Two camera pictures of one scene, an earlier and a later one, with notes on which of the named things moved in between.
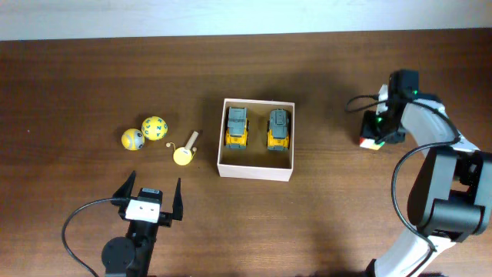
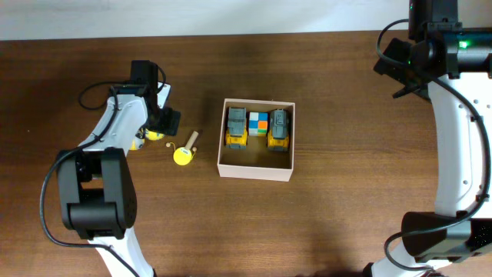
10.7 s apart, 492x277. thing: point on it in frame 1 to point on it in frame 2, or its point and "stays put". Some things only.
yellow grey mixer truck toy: (277, 135) stays put
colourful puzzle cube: (370, 143) to (258, 123)
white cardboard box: (256, 161) stays put
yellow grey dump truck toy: (237, 131) stays put
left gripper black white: (166, 218) to (171, 125)
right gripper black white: (370, 128) to (394, 56)
